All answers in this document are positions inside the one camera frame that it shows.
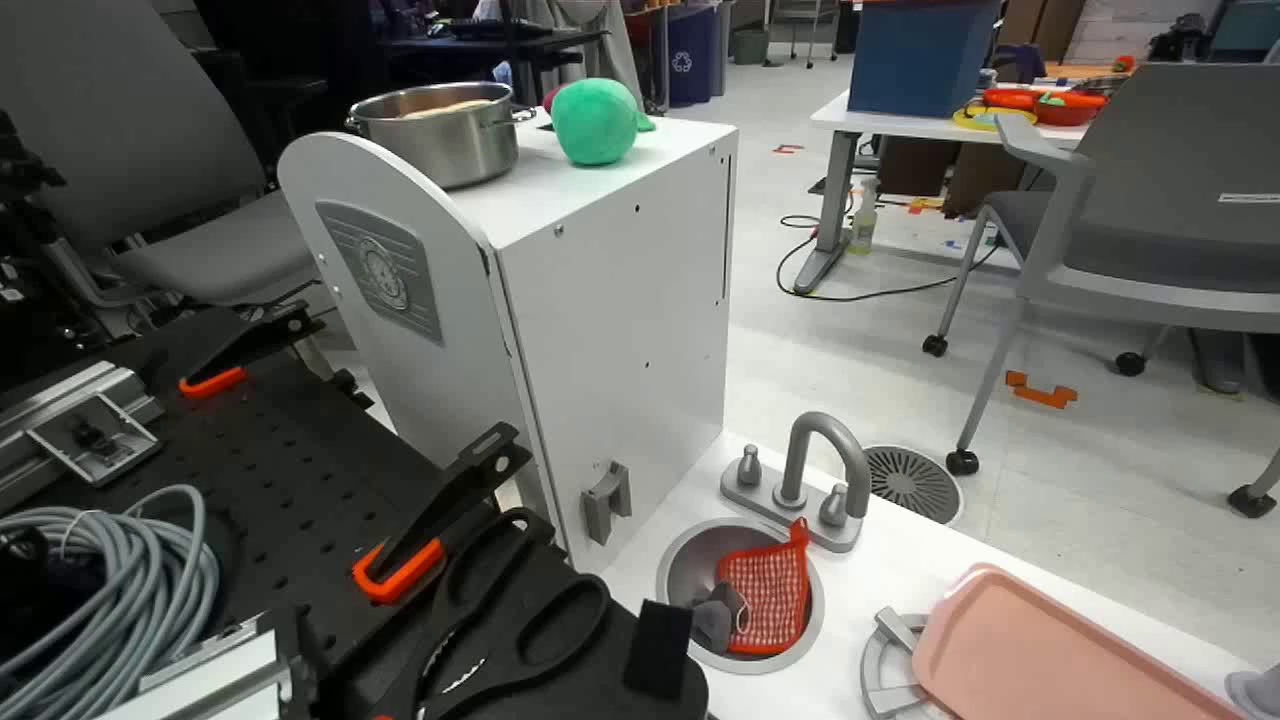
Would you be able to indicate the white desk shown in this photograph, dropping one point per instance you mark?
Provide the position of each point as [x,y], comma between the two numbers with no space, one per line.
[880,122]

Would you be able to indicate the grey toy stove burner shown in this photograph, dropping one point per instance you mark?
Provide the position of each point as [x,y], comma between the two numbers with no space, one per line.
[886,667]

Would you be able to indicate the round grey floor drain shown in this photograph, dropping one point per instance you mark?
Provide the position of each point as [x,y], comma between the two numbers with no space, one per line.
[923,482]

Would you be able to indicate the white toy stove top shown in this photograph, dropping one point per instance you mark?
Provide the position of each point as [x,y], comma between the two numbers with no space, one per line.
[880,575]

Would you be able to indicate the blue recycling bin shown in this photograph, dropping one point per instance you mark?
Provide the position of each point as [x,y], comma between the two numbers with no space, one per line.
[691,52]

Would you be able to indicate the grey upholstered chair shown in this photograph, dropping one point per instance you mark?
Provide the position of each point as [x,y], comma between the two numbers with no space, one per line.
[122,122]

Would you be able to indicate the white toy kitchen cabinet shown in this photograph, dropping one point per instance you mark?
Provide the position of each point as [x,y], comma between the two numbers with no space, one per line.
[614,304]

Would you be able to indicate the blue storage bin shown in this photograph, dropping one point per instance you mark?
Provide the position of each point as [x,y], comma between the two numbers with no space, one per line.
[923,63]

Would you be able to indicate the pink plastic tray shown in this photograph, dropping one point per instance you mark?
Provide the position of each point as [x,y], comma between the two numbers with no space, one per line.
[1042,660]

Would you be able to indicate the grey toy faucet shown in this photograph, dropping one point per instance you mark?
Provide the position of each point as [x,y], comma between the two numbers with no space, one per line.
[808,461]

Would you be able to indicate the dark grey small toy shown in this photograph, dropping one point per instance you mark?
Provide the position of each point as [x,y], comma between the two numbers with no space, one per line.
[712,621]

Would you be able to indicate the silver plate with black knob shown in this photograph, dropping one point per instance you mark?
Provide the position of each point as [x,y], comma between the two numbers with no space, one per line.
[91,438]

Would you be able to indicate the green plush ball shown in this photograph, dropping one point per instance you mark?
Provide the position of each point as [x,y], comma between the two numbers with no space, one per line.
[597,122]

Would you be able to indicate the clear spray bottle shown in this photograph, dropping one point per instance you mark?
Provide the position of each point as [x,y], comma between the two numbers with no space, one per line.
[864,221]

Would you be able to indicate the stainless steel pot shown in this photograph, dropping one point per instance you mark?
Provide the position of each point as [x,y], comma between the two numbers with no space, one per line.
[444,147]

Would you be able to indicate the small orange floor tape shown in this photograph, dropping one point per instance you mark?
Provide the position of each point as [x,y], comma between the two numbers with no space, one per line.
[1042,389]

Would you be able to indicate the silver metal bracket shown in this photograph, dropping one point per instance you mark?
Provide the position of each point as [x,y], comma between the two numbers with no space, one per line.
[214,673]

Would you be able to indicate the aluminium rail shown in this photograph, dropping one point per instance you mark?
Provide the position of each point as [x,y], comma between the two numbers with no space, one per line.
[40,412]

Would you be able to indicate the red mesh net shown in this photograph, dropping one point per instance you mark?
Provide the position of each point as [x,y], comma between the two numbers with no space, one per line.
[767,603]

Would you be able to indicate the grey plastic chair on castors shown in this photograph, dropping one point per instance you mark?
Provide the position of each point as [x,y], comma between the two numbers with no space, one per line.
[1163,224]

